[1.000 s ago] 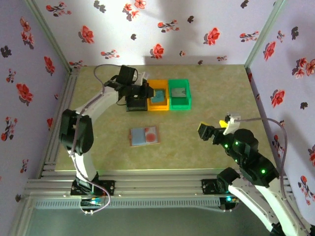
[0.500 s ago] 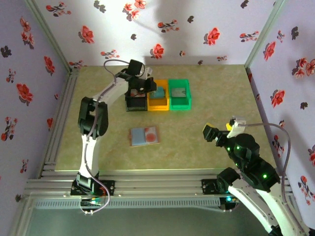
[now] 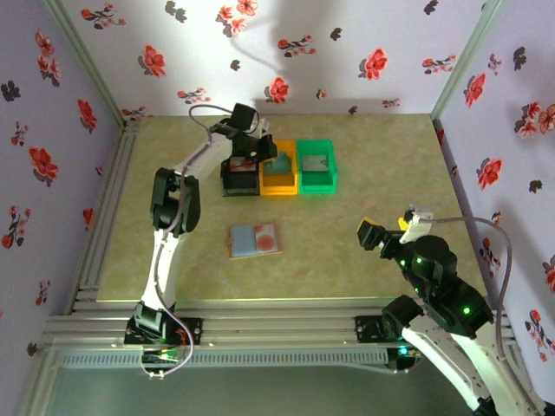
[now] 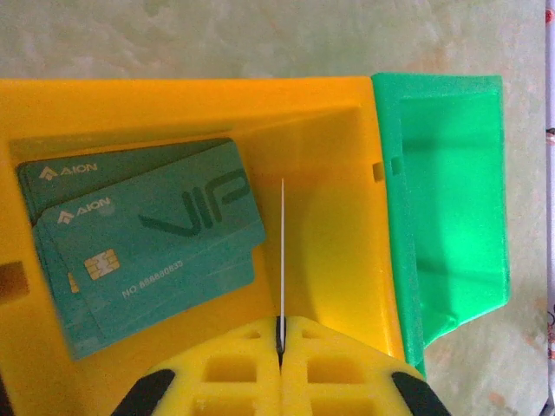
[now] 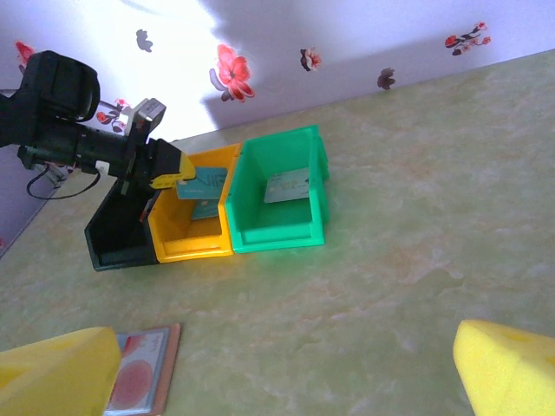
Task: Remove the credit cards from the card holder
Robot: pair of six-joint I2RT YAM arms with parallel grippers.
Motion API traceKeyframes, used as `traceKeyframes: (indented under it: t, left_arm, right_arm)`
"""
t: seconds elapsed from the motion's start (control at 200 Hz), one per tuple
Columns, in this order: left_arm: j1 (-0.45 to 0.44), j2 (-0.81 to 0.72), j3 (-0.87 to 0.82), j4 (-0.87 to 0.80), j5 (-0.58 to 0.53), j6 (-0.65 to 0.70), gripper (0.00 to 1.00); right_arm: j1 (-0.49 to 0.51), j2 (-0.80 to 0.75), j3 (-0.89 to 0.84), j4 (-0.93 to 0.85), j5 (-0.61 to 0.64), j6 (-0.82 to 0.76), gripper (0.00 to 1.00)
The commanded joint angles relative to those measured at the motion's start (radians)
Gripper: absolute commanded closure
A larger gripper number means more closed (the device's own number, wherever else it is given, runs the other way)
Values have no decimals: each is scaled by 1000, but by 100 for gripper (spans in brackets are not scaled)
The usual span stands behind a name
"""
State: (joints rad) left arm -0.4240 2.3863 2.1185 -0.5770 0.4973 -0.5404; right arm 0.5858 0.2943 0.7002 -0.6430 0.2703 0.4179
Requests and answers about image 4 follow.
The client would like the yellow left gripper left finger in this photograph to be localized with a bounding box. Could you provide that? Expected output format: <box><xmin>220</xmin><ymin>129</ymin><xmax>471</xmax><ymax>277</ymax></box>
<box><xmin>110</xmin><ymin>315</ymin><xmax>283</xmax><ymax>416</ymax></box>

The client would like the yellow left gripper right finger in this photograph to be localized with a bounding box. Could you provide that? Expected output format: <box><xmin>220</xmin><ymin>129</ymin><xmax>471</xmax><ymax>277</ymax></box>
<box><xmin>281</xmin><ymin>315</ymin><xmax>452</xmax><ymax>416</ymax></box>

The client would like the teal AION VIP card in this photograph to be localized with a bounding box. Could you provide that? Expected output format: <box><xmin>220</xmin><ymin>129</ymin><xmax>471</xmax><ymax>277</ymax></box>
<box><xmin>279</xmin><ymin>177</ymin><xmax>288</xmax><ymax>352</ymax></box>
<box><xmin>16</xmin><ymin>138</ymin><xmax>235</xmax><ymax>226</ymax></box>
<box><xmin>36</xmin><ymin>139</ymin><xmax>267</xmax><ymax>344</ymax></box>
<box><xmin>41</xmin><ymin>207</ymin><xmax>258</xmax><ymax>361</ymax></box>

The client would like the yellow plastic bin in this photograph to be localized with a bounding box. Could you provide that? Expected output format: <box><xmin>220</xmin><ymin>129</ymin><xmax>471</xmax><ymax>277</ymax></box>
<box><xmin>0</xmin><ymin>76</ymin><xmax>428</xmax><ymax>416</ymax></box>

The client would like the green plastic bin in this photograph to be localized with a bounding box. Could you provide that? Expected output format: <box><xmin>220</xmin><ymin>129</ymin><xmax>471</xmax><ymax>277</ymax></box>
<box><xmin>370</xmin><ymin>72</ymin><xmax>512</xmax><ymax>378</ymax></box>

